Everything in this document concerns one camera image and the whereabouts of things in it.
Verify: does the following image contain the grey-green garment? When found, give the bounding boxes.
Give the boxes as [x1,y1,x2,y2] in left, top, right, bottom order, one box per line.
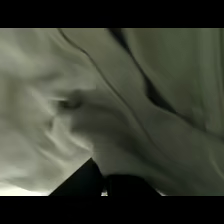
[0,27,224,197]

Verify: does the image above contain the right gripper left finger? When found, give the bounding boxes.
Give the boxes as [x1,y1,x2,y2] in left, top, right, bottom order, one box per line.
[48,157,106,197]

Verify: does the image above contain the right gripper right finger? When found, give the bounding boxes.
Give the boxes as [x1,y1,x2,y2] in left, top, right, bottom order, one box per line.
[105,174,163,197]

